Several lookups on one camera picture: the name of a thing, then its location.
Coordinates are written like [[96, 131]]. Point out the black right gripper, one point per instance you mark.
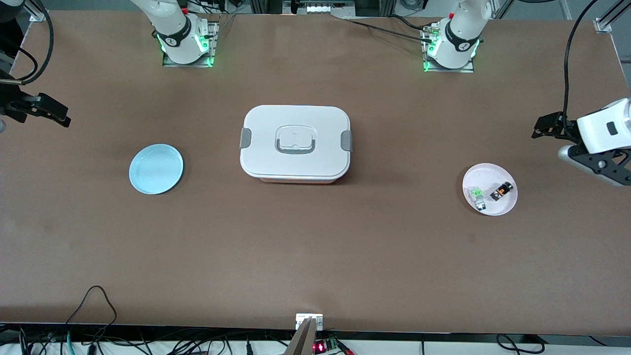
[[15, 105]]

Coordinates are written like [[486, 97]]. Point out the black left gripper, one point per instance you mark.
[[563, 127]]

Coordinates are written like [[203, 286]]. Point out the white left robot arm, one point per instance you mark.
[[604, 130]]

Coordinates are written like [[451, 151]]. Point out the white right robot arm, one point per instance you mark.
[[170, 24]]

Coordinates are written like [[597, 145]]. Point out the white lidded storage box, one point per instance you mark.
[[296, 167]]

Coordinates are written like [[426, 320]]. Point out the pink round plate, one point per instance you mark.
[[493, 207]]

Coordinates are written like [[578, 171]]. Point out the light blue round plate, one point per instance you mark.
[[156, 169]]

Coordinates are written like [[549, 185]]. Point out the silver lit electronics unit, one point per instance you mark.
[[320, 8]]

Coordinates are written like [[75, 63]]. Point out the circuit board with red display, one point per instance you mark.
[[320, 346]]

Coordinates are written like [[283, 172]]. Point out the grey aluminium bar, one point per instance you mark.
[[303, 342]]

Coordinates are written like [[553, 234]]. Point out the aluminium frame post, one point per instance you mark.
[[609, 17], [37, 15]]

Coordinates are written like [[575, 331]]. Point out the green and silver switch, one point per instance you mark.
[[477, 196]]

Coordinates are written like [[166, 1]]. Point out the left arm silver base plate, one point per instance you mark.
[[448, 70]]

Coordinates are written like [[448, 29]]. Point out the right arm silver base plate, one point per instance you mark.
[[187, 64]]

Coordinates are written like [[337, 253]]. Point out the small white mounting bracket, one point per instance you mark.
[[301, 320]]

